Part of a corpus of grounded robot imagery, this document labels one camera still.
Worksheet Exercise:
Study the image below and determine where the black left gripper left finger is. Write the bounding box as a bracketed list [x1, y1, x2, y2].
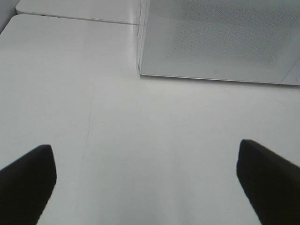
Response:
[0, 144, 57, 225]

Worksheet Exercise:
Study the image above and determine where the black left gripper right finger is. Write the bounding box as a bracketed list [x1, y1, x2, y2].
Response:
[236, 139, 300, 225]

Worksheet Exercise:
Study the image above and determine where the white microwave door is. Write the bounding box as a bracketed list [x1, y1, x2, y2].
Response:
[142, 0, 300, 85]

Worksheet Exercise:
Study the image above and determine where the white microwave oven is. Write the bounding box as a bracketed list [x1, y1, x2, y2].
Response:
[135, 0, 150, 76]

